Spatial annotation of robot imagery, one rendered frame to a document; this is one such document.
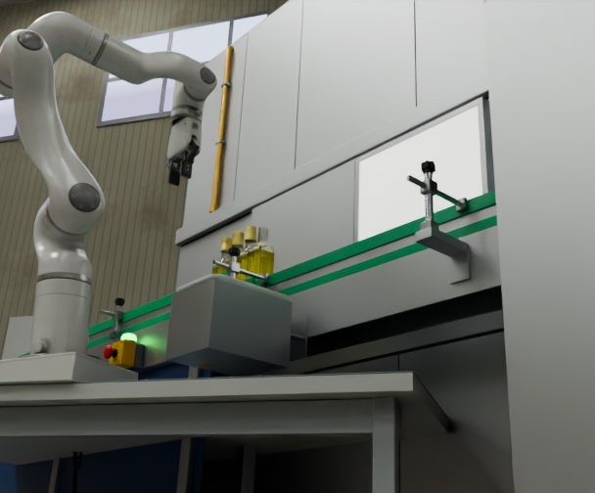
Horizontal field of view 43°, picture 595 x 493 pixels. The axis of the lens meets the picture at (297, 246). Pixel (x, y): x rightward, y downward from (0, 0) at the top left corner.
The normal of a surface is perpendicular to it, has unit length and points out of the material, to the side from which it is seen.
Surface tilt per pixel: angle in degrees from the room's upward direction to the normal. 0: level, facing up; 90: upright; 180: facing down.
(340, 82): 90
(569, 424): 90
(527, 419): 90
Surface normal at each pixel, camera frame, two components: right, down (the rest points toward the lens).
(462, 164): -0.75, -0.29
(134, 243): -0.32, -0.38
